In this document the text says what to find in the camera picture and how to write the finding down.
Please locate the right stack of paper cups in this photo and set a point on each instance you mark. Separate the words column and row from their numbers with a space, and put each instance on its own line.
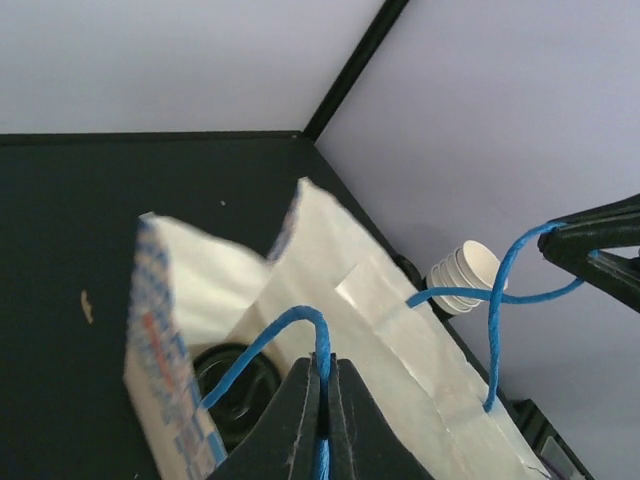
column 472, row 265

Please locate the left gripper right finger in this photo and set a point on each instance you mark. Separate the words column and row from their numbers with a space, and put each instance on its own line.
column 362, row 445

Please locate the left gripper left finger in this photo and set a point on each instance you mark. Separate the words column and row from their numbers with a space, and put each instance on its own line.
column 283, row 443

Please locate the black plastic cup lid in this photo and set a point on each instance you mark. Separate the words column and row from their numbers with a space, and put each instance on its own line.
column 238, row 410

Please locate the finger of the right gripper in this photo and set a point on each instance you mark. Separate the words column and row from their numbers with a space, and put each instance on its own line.
column 584, row 242

